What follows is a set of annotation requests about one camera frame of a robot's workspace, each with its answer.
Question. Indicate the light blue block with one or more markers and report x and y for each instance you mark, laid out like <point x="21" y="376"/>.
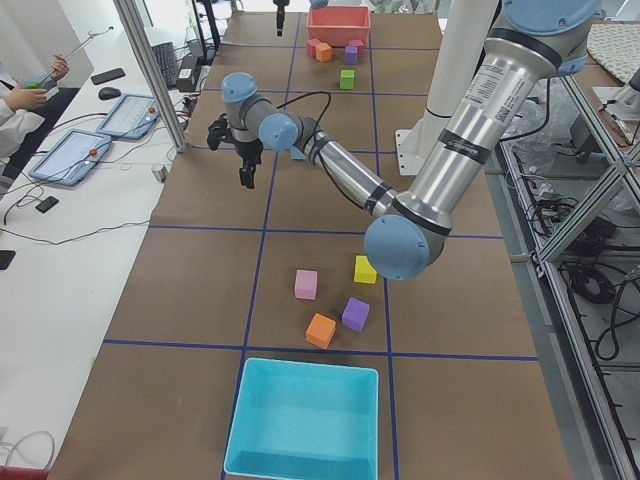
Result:
<point x="297" y="154"/>

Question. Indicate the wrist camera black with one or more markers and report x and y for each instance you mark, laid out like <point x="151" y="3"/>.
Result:
<point x="218" y="132"/>

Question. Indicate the teach pendant near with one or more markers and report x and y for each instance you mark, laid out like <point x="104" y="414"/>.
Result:
<point x="71" y="158"/>

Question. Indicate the black computer mouse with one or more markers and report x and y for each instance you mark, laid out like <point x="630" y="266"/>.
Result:
<point x="108" y="93"/>

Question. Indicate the black smartphone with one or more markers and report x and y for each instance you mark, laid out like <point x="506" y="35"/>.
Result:
<point x="46" y="204"/>

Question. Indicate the purple block right side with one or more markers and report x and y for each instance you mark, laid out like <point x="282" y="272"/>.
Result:
<point x="350" y="55"/>

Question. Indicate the yellow foam block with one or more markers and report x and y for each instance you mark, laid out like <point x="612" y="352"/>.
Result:
<point x="364" y="273"/>

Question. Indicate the orange block right side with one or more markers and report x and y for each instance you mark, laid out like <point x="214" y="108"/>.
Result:
<point x="323" y="52"/>

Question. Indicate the teach pendant far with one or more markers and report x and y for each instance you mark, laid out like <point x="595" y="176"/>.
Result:
<point x="130" y="118"/>

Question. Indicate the orange block left side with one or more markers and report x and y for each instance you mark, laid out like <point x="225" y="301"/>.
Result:
<point x="320" y="331"/>

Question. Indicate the black keyboard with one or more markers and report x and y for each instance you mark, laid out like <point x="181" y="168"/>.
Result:
<point x="165" y="56"/>

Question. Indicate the purple block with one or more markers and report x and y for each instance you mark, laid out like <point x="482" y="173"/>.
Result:
<point x="355" y="314"/>
<point x="350" y="55"/>

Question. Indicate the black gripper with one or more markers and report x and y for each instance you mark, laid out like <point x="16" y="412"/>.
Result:
<point x="248" y="150"/>
<point x="280" y="11"/>

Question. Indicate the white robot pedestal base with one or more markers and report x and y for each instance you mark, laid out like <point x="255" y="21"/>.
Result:
<point x="459" y="56"/>

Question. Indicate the purple block left side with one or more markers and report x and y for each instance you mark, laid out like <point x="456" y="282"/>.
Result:
<point x="355" y="314"/>

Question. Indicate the cyan plastic bin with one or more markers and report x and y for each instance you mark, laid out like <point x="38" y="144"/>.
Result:
<point x="298" y="420"/>

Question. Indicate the magenta block near orange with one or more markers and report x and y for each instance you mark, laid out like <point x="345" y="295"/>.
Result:
<point x="311" y="47"/>

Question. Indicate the pink plastic bin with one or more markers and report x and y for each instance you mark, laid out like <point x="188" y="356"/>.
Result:
<point x="338" y="25"/>

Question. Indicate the teach pendant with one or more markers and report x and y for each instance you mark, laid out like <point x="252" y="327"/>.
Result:
<point x="71" y="158"/>
<point x="130" y="118"/>

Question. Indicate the green foam block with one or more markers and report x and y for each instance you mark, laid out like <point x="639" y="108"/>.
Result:
<point x="347" y="79"/>

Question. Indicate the aluminium frame post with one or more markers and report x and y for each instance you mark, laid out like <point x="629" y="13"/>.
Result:
<point x="135" y="31"/>

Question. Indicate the person in white coat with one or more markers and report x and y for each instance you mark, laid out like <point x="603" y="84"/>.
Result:
<point x="28" y="115"/>

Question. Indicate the light pink foam block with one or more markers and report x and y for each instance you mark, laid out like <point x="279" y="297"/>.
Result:
<point x="305" y="286"/>

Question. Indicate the small metal cylinder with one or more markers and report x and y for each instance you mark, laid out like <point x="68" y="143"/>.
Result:
<point x="160" y="173"/>

